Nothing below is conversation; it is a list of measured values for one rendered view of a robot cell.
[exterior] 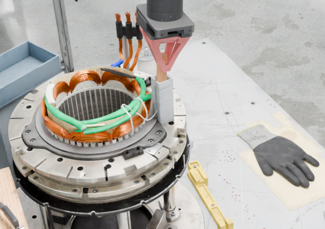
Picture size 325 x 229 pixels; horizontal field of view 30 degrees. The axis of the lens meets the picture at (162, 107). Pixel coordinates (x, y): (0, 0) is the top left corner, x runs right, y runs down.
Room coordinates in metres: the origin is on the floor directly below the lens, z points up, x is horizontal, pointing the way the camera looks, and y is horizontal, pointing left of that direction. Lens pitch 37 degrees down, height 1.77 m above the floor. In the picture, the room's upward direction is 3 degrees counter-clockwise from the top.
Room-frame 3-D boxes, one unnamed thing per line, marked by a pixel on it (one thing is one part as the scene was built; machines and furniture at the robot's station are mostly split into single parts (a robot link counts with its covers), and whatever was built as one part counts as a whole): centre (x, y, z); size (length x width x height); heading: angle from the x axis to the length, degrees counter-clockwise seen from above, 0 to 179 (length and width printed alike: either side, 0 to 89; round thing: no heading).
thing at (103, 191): (0.72, 0.08, 1.05); 0.09 x 0.04 x 0.01; 115
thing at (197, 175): (0.95, -0.09, 0.80); 0.22 x 0.04 x 0.03; 17
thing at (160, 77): (0.85, 0.00, 1.20); 0.02 x 0.02 x 0.06
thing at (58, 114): (0.82, 0.17, 1.15); 0.15 x 0.04 x 0.02; 25
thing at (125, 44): (0.99, 0.07, 1.15); 0.03 x 0.02 x 0.12; 17
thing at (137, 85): (0.89, 0.05, 1.12); 0.06 x 0.02 x 0.04; 25
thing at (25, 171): (0.80, 0.25, 1.05); 0.08 x 0.02 x 0.01; 25
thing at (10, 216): (0.64, 0.24, 1.09); 0.04 x 0.01 x 0.02; 36
